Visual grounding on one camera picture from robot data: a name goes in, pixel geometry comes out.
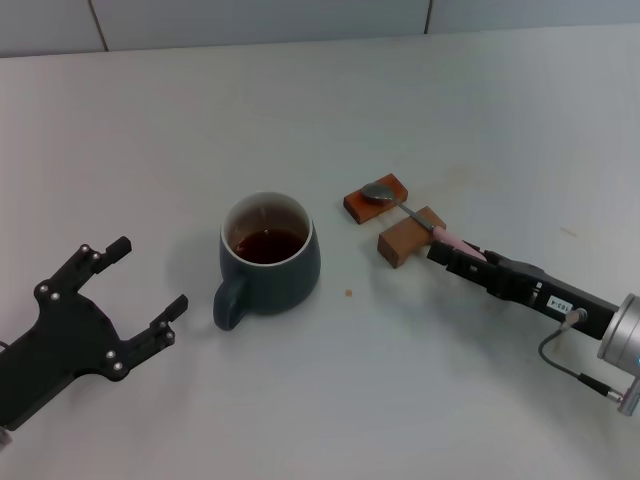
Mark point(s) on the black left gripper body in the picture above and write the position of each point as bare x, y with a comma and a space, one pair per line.
55, 345

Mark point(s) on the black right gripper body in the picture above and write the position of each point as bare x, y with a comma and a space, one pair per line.
550, 300

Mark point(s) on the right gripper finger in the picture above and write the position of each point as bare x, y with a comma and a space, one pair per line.
460, 262
489, 256

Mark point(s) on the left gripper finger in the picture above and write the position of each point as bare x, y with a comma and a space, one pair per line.
75, 267
145, 347

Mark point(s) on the dark grey ceramic cup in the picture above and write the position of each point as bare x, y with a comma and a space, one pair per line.
280, 285

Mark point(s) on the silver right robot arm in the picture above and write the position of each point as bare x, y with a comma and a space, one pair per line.
622, 330

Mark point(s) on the light brown arched wooden block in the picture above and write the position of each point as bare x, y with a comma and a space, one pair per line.
400, 242

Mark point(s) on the reddish flat wooden block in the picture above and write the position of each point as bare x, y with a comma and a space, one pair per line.
365, 210

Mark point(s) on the brown tea liquid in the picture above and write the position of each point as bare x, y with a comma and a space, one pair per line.
270, 247

